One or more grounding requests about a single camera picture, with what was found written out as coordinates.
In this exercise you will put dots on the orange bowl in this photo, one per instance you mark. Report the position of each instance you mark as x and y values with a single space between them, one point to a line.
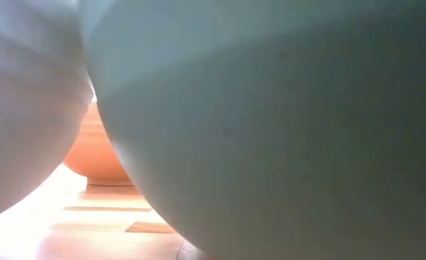
90 151

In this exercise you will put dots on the mint green bowl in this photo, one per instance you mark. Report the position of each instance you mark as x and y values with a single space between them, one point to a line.
270 137

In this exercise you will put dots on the white bowl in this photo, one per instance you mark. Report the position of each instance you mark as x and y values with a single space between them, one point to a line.
25 108

